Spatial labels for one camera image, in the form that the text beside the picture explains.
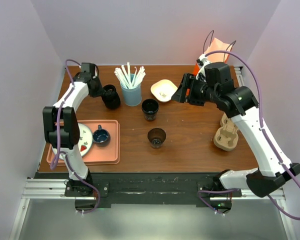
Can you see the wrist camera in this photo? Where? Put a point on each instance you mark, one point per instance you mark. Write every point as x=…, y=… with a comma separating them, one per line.
x=87, y=67
x=213, y=72

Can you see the black coffee cup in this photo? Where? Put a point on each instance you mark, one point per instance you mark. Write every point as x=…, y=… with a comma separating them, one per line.
x=150, y=108

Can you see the stack of black lids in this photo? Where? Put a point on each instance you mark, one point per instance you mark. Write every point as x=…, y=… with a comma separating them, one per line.
x=110, y=97

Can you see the white wrapped straws bundle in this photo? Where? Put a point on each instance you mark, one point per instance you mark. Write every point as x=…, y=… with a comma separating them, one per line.
x=129, y=79

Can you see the cardboard cup carrier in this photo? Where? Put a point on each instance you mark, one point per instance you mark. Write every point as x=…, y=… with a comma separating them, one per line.
x=226, y=137

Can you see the white fruit pattern plate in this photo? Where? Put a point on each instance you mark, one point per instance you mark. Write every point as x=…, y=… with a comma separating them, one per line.
x=85, y=144

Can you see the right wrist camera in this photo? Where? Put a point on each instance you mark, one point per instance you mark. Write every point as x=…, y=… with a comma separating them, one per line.
x=213, y=72

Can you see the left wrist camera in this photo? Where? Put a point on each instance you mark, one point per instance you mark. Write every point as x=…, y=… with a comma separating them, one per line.
x=87, y=67

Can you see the blue straw holder cup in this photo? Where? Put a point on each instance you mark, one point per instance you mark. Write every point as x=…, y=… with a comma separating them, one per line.
x=132, y=97

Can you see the dark blue mug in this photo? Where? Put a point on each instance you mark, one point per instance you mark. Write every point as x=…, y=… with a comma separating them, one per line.
x=101, y=137

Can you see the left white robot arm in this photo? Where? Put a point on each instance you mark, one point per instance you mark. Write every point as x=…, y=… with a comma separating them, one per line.
x=61, y=130

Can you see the cream square bowl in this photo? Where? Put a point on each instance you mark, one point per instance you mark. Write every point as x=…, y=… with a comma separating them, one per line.
x=163, y=90

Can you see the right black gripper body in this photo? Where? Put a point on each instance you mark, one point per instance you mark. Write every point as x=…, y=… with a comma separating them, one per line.
x=200, y=92

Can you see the aluminium frame rail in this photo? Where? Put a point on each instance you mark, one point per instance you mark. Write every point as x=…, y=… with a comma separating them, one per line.
x=45, y=189

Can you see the orange paper gift bag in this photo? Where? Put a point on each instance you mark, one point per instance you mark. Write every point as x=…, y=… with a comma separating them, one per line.
x=212, y=44

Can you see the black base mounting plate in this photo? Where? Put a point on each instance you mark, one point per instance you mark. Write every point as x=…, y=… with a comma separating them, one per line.
x=103, y=190

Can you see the brown takeout coffee cup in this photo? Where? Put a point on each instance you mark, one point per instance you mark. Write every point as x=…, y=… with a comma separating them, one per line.
x=156, y=137

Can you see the pink plastic tray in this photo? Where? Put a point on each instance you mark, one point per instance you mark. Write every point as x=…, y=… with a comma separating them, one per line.
x=110, y=154

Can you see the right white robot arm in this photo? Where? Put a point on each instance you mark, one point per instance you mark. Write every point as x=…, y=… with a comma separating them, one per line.
x=240, y=105

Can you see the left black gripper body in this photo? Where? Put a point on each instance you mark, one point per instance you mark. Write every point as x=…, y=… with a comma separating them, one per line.
x=98, y=90

